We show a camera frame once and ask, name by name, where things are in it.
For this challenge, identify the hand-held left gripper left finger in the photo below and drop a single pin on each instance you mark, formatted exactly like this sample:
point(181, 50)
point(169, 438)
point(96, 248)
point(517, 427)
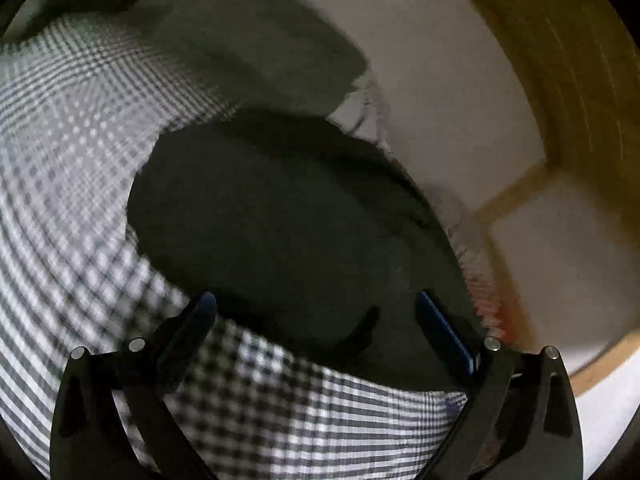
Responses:
point(197, 317)

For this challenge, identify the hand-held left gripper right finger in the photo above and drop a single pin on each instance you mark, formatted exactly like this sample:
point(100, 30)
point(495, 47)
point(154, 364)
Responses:
point(450, 332)

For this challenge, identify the black white checkered bedsheet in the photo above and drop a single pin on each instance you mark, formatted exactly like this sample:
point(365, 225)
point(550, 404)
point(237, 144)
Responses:
point(75, 185)

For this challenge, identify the wooden bunk bed frame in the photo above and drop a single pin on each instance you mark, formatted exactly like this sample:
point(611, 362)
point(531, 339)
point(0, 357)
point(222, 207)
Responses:
point(575, 85)

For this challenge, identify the red striped pillow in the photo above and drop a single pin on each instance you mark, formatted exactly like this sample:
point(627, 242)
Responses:
point(492, 305)

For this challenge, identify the black jacket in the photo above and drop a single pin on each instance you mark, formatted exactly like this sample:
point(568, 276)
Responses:
point(280, 230)

